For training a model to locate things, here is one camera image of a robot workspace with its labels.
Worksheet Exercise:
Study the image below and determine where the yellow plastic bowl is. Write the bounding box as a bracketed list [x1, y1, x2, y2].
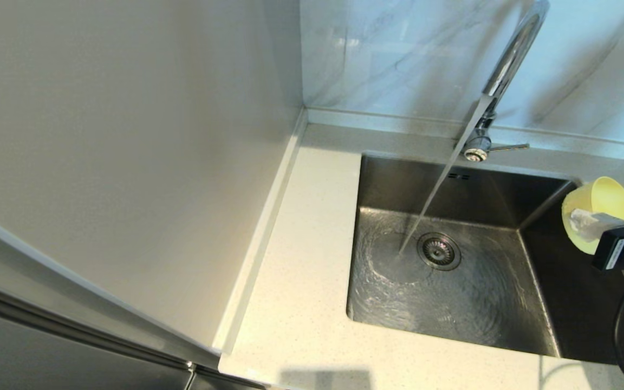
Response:
[561, 176, 624, 255]

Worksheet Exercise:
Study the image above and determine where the stainless steel sink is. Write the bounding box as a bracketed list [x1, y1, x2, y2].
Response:
[346, 152, 624, 369]

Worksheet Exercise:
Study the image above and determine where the round metal drain strainer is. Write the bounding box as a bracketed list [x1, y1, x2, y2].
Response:
[418, 232, 462, 271]

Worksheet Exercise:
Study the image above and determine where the chrome gooseneck faucet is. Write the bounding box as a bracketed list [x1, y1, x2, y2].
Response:
[456, 0, 552, 163]

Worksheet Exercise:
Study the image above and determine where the tall cabinet side panel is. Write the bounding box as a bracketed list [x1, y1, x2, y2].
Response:
[0, 0, 304, 369]

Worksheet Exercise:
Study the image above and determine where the chrome cabinet edge trim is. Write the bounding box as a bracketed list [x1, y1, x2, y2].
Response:
[0, 279, 196, 374]

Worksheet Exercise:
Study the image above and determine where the tall cabinet steel front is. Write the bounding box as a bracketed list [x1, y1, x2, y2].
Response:
[0, 292, 267, 390]

